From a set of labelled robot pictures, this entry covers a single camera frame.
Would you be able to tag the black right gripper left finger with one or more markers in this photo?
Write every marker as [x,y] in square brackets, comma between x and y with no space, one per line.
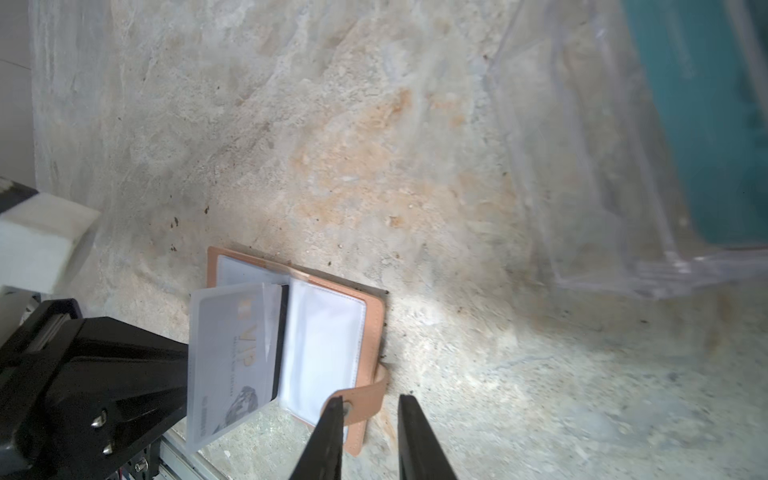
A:
[322,456]

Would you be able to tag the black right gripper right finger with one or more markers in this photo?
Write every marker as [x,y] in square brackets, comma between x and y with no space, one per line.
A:
[419,451]

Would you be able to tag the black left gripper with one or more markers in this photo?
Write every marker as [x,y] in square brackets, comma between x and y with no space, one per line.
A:
[117,389]

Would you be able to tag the pink leather card holder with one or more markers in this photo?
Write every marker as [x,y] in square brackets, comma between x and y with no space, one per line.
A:
[331,341]

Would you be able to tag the teal card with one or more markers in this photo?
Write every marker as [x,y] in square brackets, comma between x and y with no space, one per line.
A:
[706,64]

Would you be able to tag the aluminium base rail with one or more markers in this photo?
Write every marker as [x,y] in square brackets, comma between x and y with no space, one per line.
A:
[166,459]

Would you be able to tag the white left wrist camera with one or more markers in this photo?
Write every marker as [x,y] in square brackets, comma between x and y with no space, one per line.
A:
[44,242]

